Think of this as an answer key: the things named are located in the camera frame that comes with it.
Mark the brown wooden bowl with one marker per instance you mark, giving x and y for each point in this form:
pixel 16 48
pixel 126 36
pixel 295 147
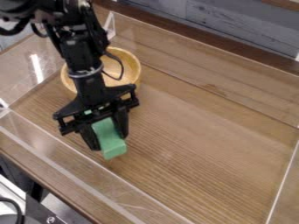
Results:
pixel 125 73

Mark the black metal table bracket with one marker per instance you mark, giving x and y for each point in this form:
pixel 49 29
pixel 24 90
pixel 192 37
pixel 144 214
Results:
pixel 37 214

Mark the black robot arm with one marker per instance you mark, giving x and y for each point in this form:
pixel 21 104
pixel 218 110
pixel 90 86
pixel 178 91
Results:
pixel 68 23

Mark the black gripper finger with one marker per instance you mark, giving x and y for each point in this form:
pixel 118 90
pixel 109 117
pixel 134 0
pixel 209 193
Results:
pixel 120 120
pixel 89 137

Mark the green rectangular block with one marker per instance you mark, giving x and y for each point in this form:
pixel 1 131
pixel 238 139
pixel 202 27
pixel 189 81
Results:
pixel 112 144

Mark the clear acrylic corner bracket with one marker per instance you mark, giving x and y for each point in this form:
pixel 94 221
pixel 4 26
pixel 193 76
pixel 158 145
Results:
pixel 109 26

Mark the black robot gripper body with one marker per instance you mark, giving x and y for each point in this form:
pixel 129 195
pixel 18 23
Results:
pixel 94 100

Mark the clear acrylic tray wall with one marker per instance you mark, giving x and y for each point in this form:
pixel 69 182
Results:
pixel 134 189

